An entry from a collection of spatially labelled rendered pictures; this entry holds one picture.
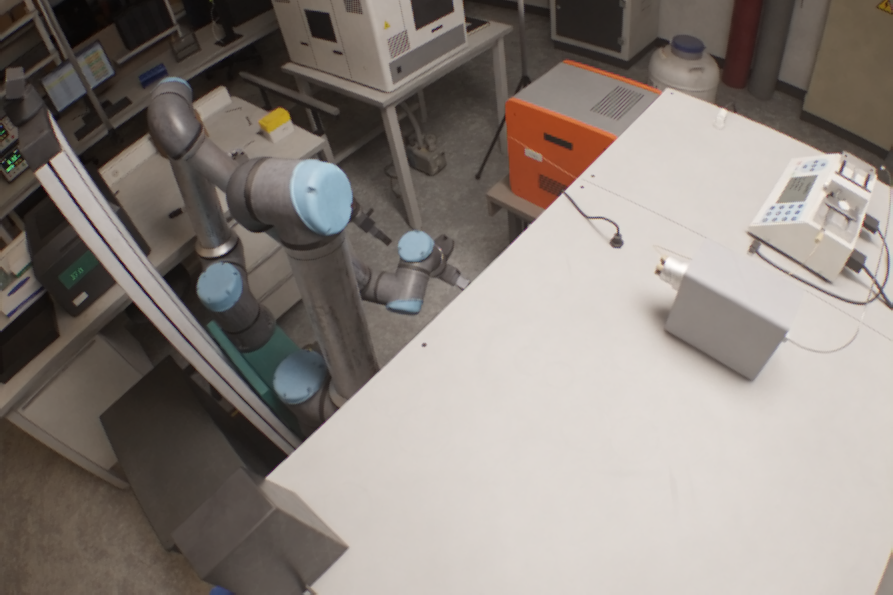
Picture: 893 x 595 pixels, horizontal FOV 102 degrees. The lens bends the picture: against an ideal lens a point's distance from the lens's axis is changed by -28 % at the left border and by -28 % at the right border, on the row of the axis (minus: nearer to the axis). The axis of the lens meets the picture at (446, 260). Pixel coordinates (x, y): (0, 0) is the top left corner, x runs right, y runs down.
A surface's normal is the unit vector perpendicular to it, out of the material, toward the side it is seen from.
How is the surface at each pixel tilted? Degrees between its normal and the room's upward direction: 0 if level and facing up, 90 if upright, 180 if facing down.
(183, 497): 0
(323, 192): 83
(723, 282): 0
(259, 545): 85
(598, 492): 0
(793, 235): 87
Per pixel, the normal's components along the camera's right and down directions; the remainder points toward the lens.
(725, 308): -0.67, 0.61
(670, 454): -0.13, -0.66
